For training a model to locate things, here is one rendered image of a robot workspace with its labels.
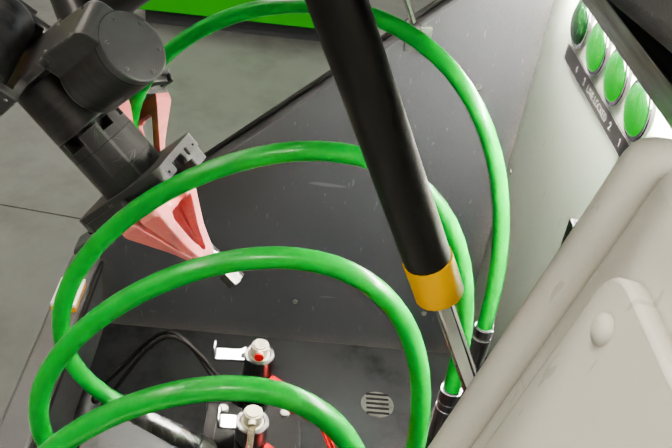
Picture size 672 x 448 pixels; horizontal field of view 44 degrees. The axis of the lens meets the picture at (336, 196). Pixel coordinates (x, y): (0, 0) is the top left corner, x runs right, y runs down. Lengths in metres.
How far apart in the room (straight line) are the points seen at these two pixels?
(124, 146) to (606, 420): 0.52
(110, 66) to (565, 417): 0.45
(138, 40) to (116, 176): 0.11
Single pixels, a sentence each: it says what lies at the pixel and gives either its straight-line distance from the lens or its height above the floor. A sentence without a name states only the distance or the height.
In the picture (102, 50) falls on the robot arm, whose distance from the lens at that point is 0.61.
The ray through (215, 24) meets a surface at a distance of 0.72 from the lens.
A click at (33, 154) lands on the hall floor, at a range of 3.19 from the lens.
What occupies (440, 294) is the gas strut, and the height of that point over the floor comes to 1.46.
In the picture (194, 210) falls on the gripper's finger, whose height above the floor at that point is 1.24.
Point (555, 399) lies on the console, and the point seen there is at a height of 1.49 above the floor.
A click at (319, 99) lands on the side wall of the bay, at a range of 0.98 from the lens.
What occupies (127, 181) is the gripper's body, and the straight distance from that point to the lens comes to 0.68.
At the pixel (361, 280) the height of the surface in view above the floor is 1.33.
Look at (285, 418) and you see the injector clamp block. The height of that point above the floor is 0.98.
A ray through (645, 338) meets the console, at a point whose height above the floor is 1.52.
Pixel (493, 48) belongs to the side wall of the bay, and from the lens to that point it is 0.97.
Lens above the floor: 1.65
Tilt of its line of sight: 33 degrees down
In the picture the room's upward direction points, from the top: 8 degrees clockwise
